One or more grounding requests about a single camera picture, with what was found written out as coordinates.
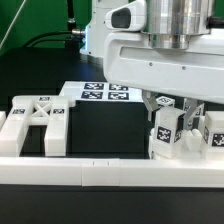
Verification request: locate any white marker base plate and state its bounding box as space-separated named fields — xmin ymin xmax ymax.
xmin=60 ymin=81 xmax=143 ymax=103

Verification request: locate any white tagged cube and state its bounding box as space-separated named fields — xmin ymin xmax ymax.
xmin=156 ymin=96 xmax=175 ymax=107
xmin=183 ymin=98 xmax=204 ymax=117

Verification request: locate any thin white cable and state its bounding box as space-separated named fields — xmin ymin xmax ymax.
xmin=0 ymin=0 xmax=28 ymax=51

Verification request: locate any white U-shaped obstacle wall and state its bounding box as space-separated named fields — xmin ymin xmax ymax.
xmin=0 ymin=111 xmax=224 ymax=187

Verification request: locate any white chair back frame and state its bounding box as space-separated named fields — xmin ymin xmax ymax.
xmin=0 ymin=95 xmax=76 ymax=157

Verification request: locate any black vertical pole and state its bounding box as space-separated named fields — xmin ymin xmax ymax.
xmin=67 ymin=0 xmax=76 ymax=30

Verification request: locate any white chair seat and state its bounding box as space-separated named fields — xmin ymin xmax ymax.
xmin=148 ymin=128 xmax=203 ymax=160

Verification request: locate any white tagged cube left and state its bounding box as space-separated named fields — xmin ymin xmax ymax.
xmin=156 ymin=96 xmax=175 ymax=107

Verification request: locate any black cable with connector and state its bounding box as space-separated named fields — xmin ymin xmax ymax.
xmin=23 ymin=28 xmax=87 ymax=48

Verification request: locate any white tagged cube right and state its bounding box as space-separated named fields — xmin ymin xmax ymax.
xmin=183 ymin=98 xmax=204 ymax=117

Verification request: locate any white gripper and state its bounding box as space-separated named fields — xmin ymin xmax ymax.
xmin=103 ymin=0 xmax=224 ymax=130

